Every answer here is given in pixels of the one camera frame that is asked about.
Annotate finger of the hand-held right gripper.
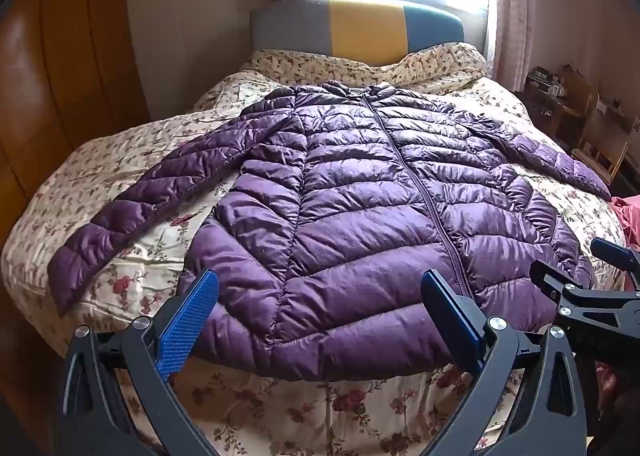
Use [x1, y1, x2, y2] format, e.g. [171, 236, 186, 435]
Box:
[590, 237, 640, 283]
[529, 259, 593, 331]

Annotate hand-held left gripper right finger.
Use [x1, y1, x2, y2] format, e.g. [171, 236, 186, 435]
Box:
[421, 268, 588, 456]

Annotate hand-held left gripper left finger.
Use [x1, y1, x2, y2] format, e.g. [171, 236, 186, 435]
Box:
[54, 268, 236, 456]

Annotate purple down jacket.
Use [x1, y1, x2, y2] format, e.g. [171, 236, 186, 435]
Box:
[49, 80, 615, 382]

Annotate pink cloth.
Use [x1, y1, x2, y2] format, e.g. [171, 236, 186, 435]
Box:
[612, 196, 640, 257]

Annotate wooden chair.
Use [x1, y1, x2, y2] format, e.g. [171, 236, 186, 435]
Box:
[570, 66, 638, 171]

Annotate large-flower cream quilt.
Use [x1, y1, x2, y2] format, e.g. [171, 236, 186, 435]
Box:
[0, 50, 640, 456]

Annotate pale patterned curtain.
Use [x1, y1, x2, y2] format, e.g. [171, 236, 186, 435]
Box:
[482, 0, 538, 96]

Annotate glossy wooden wardrobe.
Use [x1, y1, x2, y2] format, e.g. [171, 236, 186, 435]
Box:
[0, 0, 153, 257]

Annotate grey yellow teal headboard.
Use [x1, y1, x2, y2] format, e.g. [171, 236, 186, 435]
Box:
[250, 0, 466, 59]

